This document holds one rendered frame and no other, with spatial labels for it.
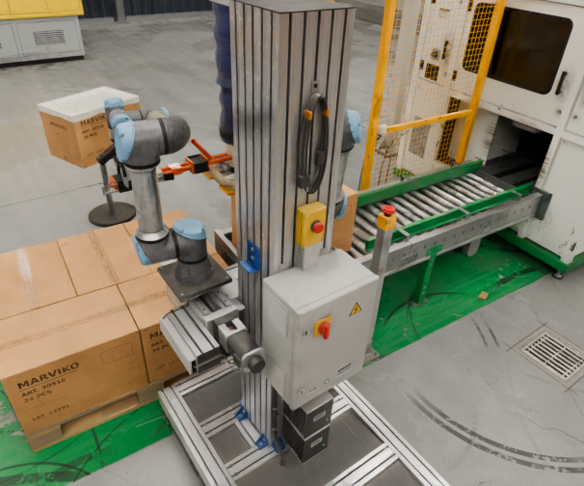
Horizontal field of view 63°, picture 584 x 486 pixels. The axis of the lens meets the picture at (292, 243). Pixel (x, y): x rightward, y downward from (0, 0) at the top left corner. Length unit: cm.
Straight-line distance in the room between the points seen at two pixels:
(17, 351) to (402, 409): 196
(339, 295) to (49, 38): 847
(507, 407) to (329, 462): 117
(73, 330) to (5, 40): 737
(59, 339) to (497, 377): 243
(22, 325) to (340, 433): 161
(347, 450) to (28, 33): 841
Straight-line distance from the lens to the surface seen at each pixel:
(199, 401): 254
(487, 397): 306
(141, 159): 156
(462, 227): 333
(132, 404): 283
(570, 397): 329
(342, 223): 275
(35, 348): 252
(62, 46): 961
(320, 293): 153
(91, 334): 249
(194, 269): 184
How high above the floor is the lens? 222
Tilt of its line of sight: 34 degrees down
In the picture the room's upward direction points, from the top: 3 degrees clockwise
